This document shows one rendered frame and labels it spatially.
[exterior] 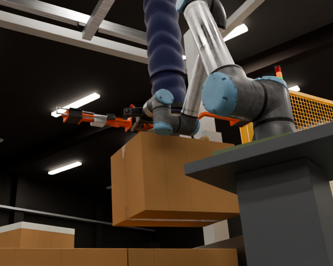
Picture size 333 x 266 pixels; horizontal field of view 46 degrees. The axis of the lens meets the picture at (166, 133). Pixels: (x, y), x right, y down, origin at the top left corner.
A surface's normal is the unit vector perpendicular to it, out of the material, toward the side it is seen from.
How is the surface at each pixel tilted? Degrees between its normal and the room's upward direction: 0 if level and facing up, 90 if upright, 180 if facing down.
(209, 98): 94
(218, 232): 90
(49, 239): 90
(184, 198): 90
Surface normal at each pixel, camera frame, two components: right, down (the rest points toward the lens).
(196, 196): 0.49, -0.37
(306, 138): -0.58, -0.29
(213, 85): -0.86, -0.07
